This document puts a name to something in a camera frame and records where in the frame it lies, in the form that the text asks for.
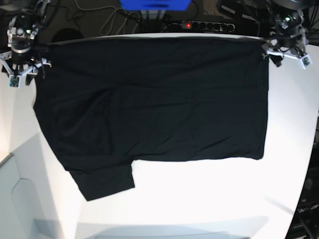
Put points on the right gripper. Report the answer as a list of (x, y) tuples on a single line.
[(28, 63)]

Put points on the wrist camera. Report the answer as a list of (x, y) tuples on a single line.
[(14, 81), (305, 61)]

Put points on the blue box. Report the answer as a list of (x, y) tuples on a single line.
[(176, 5)]

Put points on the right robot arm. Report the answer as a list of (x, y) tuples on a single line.
[(26, 24)]

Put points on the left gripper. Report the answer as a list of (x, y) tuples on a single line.
[(291, 44)]

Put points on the black T-shirt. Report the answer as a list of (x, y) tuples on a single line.
[(105, 103)]

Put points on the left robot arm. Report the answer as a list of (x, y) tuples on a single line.
[(287, 14)]

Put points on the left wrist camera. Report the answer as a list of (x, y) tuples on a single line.
[(305, 61)]

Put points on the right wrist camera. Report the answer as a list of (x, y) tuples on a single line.
[(14, 81)]

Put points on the black power strip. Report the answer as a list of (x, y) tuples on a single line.
[(203, 26)]

